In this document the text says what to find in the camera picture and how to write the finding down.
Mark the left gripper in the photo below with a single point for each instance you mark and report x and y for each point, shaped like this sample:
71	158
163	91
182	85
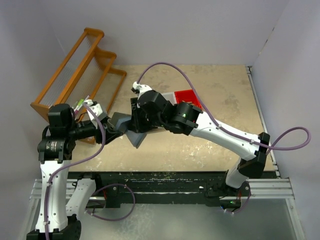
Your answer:
109	134

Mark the white plastic bin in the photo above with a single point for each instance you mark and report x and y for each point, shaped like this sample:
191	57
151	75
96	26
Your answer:
171	97

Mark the red plastic bin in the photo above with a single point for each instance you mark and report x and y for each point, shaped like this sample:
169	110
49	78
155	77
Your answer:
187	96

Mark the green marker pen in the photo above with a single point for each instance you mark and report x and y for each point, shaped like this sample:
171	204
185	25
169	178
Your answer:
79	104

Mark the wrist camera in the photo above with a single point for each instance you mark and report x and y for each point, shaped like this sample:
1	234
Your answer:
94	109
140	89

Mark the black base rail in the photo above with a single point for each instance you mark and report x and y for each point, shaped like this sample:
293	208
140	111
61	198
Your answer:
182	187

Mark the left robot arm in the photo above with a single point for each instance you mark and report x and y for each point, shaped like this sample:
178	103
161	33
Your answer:
59	218

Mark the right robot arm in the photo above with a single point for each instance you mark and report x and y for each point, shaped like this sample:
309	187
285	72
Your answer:
150	110

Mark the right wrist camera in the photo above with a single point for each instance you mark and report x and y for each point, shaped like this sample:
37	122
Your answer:
140	89

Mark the grey card holder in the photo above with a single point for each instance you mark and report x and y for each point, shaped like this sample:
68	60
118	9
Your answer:
127	130

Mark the black plastic bin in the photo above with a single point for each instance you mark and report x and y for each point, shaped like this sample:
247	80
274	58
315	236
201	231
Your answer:
134	107

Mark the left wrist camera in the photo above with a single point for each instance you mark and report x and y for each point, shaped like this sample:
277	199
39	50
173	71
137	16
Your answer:
94	109

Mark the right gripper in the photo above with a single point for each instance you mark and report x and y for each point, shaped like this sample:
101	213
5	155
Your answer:
136	124

